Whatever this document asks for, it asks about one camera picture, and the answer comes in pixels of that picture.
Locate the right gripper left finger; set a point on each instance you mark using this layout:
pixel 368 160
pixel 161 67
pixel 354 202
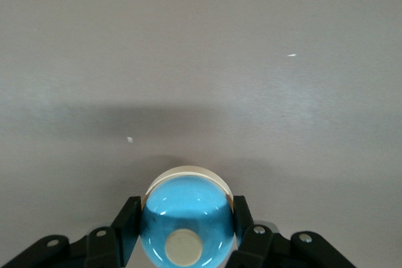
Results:
pixel 94 249

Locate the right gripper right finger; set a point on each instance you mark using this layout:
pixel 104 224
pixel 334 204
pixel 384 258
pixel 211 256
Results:
pixel 260 249

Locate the blue dome bell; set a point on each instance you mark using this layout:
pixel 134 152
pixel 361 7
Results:
pixel 188 211

